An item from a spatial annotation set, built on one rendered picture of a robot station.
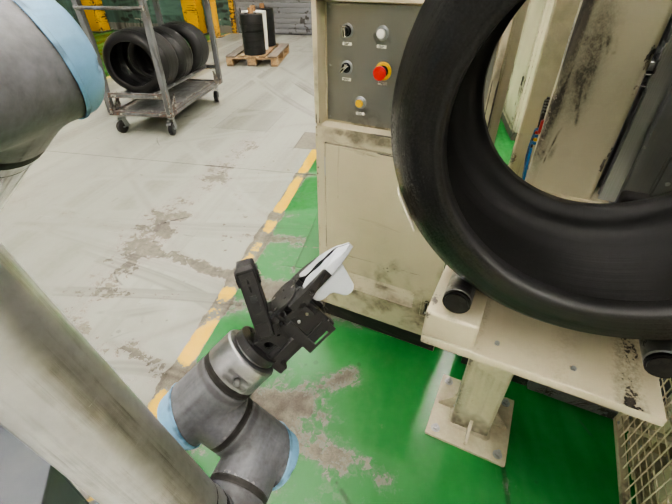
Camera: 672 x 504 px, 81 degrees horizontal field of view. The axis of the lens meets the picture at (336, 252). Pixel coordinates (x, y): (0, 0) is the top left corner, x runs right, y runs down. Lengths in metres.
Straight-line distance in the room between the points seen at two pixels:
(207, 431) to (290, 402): 0.98
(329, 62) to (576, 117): 0.77
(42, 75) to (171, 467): 0.38
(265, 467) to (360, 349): 1.14
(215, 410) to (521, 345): 0.51
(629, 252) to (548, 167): 0.23
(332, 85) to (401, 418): 1.18
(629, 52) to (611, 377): 0.54
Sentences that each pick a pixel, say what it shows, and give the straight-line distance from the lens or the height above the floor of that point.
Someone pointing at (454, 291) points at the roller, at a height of 0.92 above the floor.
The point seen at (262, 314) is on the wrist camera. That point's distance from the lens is 0.56.
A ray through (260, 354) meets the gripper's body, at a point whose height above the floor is 0.89.
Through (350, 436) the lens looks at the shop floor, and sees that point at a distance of 1.53.
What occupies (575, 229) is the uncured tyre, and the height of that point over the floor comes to 0.94.
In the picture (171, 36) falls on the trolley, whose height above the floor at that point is 0.76.
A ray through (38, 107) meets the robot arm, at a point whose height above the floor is 1.25.
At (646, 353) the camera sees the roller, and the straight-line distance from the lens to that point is 0.71.
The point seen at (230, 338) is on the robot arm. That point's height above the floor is 0.91.
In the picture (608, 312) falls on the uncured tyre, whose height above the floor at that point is 0.98.
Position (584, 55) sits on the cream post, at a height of 1.21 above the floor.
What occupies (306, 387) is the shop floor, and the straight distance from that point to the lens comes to 1.63.
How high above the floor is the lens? 1.34
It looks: 37 degrees down
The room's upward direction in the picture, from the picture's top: straight up
